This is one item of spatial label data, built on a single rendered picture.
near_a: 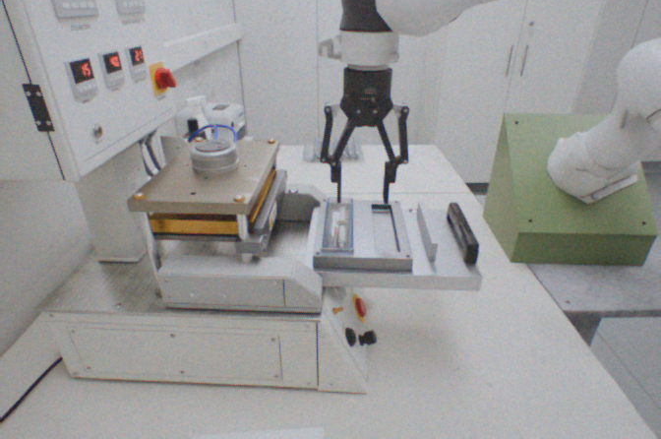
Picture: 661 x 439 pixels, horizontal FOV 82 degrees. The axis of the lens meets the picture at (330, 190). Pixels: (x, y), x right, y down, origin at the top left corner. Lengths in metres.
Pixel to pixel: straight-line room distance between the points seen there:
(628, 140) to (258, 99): 2.64
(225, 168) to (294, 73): 2.49
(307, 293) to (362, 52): 0.36
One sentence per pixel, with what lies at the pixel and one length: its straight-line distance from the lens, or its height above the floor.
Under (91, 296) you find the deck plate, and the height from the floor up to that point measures 0.93.
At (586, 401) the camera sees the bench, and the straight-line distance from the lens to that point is 0.88.
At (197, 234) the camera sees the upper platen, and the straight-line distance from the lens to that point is 0.66.
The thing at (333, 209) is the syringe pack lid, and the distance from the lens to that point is 0.75.
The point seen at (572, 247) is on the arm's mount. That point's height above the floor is 0.80.
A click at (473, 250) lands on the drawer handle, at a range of 0.69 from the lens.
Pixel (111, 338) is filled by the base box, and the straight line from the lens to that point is 0.78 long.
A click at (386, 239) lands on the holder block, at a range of 0.71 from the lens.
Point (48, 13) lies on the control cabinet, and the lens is 0.60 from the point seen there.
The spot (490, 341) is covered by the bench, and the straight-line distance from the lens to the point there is 0.90.
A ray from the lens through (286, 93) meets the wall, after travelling 3.15.
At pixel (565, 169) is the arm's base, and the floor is 0.99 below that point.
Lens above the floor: 1.37
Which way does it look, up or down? 27 degrees down
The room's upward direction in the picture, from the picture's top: straight up
